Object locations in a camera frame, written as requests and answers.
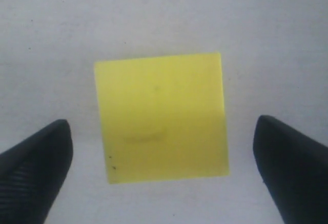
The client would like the yellow cube block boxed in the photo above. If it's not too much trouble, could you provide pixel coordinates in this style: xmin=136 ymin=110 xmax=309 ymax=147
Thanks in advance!
xmin=94 ymin=52 xmax=230 ymax=184

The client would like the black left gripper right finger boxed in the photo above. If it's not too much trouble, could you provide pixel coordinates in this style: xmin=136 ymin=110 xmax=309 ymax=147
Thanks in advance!
xmin=253 ymin=115 xmax=327 ymax=223

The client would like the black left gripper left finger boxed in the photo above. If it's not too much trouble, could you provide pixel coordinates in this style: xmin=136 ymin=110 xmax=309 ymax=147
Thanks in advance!
xmin=1 ymin=119 xmax=73 ymax=223

